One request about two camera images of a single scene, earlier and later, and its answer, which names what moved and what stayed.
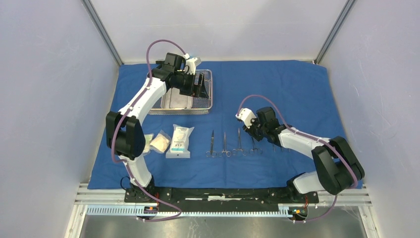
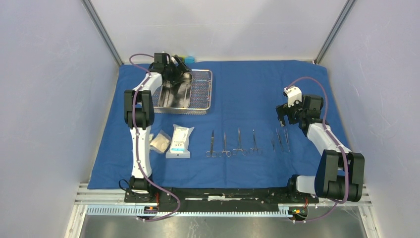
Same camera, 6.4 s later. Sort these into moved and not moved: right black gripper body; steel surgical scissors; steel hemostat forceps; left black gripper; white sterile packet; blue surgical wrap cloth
Moved: left black gripper; right black gripper body
Not moved: blue surgical wrap cloth; steel surgical scissors; white sterile packet; steel hemostat forceps
